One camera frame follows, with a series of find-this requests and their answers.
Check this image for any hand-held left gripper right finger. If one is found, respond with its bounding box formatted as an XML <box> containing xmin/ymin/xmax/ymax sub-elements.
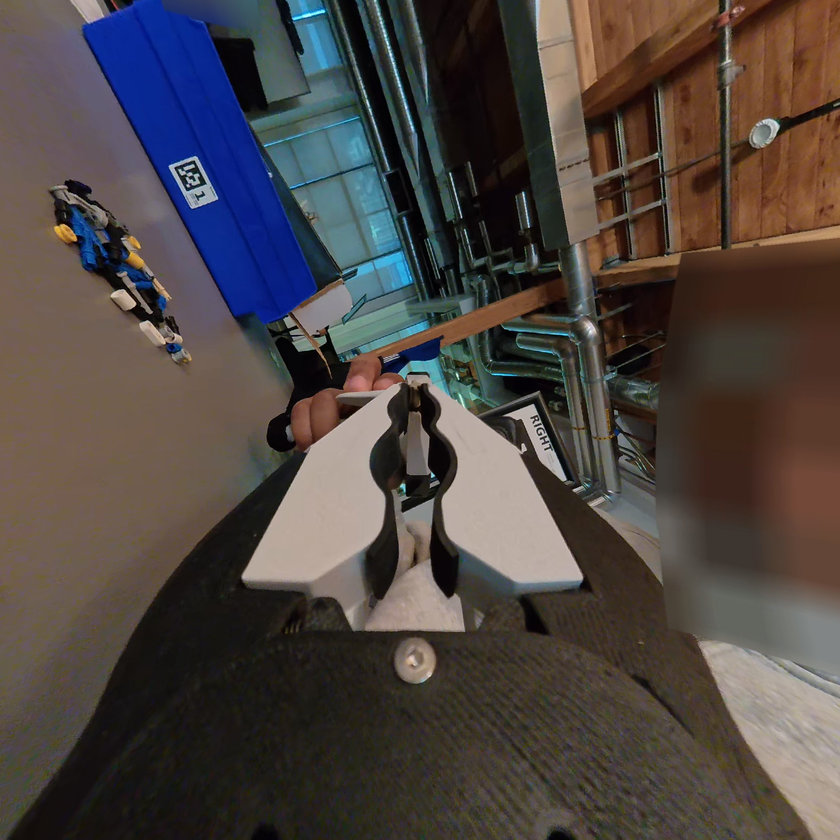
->
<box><xmin>419</xmin><ymin>382</ymin><xmax>585</xmax><ymax>632</ymax></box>

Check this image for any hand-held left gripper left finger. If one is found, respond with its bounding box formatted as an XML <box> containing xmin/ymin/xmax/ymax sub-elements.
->
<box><xmin>241</xmin><ymin>382</ymin><xmax>411</xmax><ymax>632</ymax></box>

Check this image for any pile of lego pieces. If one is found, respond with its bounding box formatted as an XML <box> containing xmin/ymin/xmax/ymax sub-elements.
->
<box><xmin>49</xmin><ymin>178</ymin><xmax>193</xmax><ymax>365</ymax></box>

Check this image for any person's right hand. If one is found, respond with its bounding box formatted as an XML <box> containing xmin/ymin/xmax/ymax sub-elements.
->
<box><xmin>290</xmin><ymin>357</ymin><xmax>405</xmax><ymax>452</ymax></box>

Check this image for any blue flat piece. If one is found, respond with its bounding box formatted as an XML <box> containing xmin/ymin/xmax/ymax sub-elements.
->
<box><xmin>379</xmin><ymin>336</ymin><xmax>446</xmax><ymax>366</ymax></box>

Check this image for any blue plastic bin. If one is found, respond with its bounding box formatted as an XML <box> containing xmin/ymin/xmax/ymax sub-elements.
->
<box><xmin>82</xmin><ymin>0</ymin><xmax>319</xmax><ymax>326</ymax></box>

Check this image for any person's grey sweater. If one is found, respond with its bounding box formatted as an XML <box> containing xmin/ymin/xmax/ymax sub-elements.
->
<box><xmin>364</xmin><ymin>505</ymin><xmax>840</xmax><ymax>840</ymax></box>

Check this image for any grey sprinkler pipe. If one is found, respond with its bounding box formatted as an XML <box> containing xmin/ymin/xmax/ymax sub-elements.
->
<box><xmin>717</xmin><ymin>0</ymin><xmax>748</xmax><ymax>250</ymax></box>

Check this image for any silver round duct pipe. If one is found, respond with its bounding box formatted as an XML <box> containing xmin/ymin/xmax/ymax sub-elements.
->
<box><xmin>479</xmin><ymin>243</ymin><xmax>660</xmax><ymax>503</ymax></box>

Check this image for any large metal air duct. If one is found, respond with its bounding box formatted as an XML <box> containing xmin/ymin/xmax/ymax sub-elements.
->
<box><xmin>497</xmin><ymin>0</ymin><xmax>599</xmax><ymax>252</ymax></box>

